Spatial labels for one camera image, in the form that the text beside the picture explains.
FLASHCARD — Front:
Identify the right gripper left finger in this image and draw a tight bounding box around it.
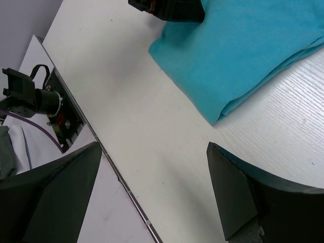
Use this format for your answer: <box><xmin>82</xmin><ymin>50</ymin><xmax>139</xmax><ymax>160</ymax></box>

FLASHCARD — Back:
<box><xmin>1</xmin><ymin>142</ymin><xmax>102</xmax><ymax>243</ymax></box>

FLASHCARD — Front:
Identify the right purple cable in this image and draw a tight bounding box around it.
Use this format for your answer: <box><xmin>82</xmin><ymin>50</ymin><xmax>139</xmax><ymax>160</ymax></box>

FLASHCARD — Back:
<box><xmin>0</xmin><ymin>109</ymin><xmax>66</xmax><ymax>154</ymax></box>

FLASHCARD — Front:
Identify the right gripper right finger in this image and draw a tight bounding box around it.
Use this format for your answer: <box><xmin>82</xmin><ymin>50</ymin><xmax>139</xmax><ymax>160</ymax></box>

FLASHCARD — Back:
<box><xmin>207</xmin><ymin>143</ymin><xmax>323</xmax><ymax>242</ymax></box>

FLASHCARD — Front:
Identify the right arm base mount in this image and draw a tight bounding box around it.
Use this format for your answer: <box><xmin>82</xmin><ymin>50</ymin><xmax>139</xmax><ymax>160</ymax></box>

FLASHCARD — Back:
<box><xmin>44</xmin><ymin>69</ymin><xmax>84</xmax><ymax>152</ymax></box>

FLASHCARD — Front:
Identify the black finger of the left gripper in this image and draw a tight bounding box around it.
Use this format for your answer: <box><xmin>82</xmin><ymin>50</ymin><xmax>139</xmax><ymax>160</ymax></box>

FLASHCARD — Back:
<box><xmin>128</xmin><ymin>0</ymin><xmax>205</xmax><ymax>22</ymax></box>

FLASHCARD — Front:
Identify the teal t shirt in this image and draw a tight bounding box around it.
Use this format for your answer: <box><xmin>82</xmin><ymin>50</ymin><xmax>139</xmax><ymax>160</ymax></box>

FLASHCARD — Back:
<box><xmin>149</xmin><ymin>1</ymin><xmax>323</xmax><ymax>124</ymax></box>

